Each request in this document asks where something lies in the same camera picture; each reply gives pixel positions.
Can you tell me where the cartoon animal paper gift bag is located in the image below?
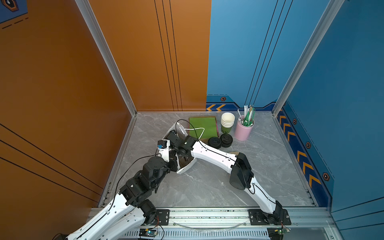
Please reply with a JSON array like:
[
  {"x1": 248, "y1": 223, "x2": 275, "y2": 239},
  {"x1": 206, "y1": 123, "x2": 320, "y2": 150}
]
[{"x1": 158, "y1": 122, "x2": 197, "y2": 174}]

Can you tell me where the black plastic cup lid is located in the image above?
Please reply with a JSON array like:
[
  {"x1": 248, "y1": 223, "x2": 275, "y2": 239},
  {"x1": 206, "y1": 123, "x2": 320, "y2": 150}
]
[{"x1": 208, "y1": 137, "x2": 222, "y2": 149}]

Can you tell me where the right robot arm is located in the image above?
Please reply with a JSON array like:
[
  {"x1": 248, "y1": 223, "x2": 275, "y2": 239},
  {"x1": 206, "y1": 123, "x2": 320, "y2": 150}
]
[{"x1": 165, "y1": 131, "x2": 285, "y2": 225}]

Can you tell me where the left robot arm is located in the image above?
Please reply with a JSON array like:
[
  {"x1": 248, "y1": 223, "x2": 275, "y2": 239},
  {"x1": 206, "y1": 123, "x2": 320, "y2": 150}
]
[{"x1": 63, "y1": 151, "x2": 178, "y2": 240}]

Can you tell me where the green paper napkin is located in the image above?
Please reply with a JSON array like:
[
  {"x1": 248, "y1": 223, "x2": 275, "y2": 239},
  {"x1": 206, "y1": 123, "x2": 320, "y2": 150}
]
[{"x1": 188, "y1": 116, "x2": 219, "y2": 140}]

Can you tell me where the stack of black lids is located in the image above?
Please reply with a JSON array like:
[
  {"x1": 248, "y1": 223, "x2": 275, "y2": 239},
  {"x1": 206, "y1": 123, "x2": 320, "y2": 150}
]
[{"x1": 220, "y1": 134, "x2": 233, "y2": 148}]

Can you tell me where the stack of paper cups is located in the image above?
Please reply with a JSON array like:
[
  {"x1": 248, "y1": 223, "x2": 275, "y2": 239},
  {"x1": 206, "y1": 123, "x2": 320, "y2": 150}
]
[{"x1": 221, "y1": 112, "x2": 236, "y2": 134}]

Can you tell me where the pink straw holder cup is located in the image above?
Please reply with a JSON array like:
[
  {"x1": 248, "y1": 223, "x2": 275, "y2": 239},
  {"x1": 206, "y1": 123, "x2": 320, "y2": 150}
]
[{"x1": 235, "y1": 115, "x2": 254, "y2": 141}]

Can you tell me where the bundle of wrapped straws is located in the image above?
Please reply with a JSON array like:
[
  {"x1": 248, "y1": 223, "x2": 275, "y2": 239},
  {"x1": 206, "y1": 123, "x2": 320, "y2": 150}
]
[{"x1": 237, "y1": 105, "x2": 255, "y2": 127}]

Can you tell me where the green circuit board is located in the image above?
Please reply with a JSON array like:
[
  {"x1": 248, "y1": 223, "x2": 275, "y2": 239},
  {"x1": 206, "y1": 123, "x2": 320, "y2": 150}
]
[{"x1": 138, "y1": 229, "x2": 159, "y2": 240}]

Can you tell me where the small right circuit board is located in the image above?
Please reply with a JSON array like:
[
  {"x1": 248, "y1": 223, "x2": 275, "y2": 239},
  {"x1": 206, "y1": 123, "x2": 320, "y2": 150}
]
[{"x1": 267, "y1": 228, "x2": 291, "y2": 240}]

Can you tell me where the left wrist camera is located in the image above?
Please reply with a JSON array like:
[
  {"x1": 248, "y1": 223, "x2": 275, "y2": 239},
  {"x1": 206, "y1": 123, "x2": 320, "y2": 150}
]
[{"x1": 158, "y1": 139, "x2": 170, "y2": 163}]

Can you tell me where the aluminium front rail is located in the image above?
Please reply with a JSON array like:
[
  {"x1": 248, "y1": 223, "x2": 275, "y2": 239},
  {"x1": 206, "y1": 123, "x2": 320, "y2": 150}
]
[{"x1": 86, "y1": 206, "x2": 337, "y2": 230}]

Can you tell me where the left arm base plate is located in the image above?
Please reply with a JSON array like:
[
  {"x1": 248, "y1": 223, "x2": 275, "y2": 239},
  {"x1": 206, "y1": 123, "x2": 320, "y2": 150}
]
[{"x1": 144, "y1": 209, "x2": 170, "y2": 226}]

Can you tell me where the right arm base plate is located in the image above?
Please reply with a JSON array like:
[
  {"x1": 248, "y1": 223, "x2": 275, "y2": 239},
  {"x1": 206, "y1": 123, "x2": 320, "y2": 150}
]
[{"x1": 248, "y1": 209, "x2": 292, "y2": 226}]

